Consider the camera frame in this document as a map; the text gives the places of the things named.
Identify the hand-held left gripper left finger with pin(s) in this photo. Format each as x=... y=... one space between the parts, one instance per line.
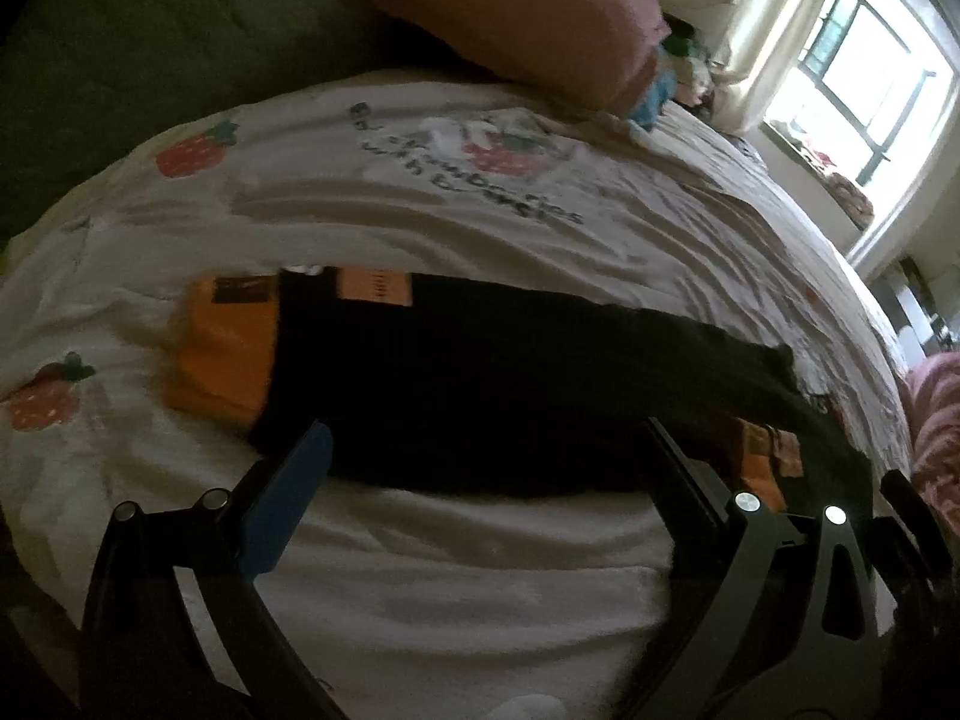
x=296 y=484

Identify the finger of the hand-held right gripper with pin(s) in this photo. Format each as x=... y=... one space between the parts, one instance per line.
x=911 y=506

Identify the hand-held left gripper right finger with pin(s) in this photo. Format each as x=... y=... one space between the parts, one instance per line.
x=701 y=495

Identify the black and orange pants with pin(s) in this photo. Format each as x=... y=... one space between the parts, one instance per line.
x=487 y=390

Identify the pile of folded clothes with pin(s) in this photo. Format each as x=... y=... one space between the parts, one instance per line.
x=675 y=67

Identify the pink blanket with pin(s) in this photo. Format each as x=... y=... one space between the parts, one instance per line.
x=937 y=420

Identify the white chair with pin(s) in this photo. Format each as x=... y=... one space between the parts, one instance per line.
x=915 y=300

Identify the strawberry print bed sheet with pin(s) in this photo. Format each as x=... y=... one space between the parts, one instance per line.
x=450 y=225

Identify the patterned cloth on windowsill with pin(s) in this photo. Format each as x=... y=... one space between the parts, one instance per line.
x=840 y=191

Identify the window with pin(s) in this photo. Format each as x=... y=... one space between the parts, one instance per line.
x=862 y=75

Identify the green headboard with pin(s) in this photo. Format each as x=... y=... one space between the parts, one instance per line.
x=150 y=52

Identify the cream curtain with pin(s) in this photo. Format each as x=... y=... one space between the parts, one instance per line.
x=772 y=30

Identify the pink pillow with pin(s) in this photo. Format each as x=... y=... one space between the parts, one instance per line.
x=540 y=15

